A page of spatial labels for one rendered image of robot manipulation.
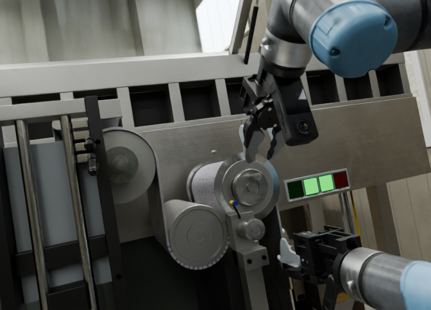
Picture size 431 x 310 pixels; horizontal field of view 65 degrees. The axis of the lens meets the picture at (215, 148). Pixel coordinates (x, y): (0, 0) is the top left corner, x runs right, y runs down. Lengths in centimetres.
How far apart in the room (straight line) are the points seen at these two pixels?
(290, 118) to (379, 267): 23
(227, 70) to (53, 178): 71
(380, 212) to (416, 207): 213
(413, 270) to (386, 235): 114
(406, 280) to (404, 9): 30
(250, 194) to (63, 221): 35
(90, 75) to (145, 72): 16
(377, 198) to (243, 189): 96
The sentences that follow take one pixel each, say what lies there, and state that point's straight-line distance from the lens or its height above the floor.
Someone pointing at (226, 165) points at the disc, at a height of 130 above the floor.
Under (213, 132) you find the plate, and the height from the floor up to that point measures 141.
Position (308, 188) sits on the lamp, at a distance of 117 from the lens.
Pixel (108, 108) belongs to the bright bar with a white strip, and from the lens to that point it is 65.
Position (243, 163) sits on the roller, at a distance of 71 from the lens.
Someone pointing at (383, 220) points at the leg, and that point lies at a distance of 159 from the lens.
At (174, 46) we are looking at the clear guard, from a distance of 109.
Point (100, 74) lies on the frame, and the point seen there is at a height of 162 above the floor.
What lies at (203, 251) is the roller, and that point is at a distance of 70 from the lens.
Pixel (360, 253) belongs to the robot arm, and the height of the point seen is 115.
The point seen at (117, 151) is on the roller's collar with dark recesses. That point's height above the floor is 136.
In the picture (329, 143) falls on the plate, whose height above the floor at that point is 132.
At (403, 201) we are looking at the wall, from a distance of 377.
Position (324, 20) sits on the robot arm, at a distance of 39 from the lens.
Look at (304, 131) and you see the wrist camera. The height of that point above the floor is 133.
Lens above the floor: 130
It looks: 3 degrees up
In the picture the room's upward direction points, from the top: 10 degrees counter-clockwise
